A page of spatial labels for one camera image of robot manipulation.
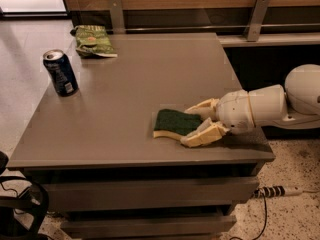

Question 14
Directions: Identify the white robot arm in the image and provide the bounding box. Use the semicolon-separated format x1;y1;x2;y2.
181;64;320;147

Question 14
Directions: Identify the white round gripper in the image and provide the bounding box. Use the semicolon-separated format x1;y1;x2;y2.
180;90;255;148

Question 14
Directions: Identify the green and yellow sponge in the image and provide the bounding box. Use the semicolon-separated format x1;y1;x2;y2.
153;109;202;140

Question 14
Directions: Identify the horizontal metal rail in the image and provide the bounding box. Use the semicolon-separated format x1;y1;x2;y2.
121;23;320;32

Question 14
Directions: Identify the grey drawer cabinet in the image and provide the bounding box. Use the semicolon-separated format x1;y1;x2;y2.
9;33;273;240

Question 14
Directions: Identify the black office chair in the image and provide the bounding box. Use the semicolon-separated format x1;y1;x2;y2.
0;150;50;240

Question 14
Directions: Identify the grey drawer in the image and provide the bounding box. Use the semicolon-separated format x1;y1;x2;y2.
44;177;258;212
61;216;236;239

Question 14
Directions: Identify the white power strip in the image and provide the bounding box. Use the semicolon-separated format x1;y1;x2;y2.
252;186;303;198

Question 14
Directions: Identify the upper grey drawer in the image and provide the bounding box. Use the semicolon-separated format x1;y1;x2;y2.
44;177;258;212

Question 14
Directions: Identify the metal bracket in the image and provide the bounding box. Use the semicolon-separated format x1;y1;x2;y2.
108;0;126;34
245;0;270;42

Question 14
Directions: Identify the black power cable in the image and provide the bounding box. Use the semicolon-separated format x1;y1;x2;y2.
229;193;269;240

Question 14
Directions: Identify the right metal bracket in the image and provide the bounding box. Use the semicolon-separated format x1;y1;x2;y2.
245;0;270;42

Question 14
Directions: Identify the lower grey drawer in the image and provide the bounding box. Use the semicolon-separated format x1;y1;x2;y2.
61;216;236;239

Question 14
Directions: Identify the blue soda can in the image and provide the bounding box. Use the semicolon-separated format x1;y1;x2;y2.
43;49;78;97

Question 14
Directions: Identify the left metal bracket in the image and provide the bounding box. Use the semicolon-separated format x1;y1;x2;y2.
108;0;126;34

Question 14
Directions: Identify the green jalapeno chip bag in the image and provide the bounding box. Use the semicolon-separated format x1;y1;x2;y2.
70;25;117;58

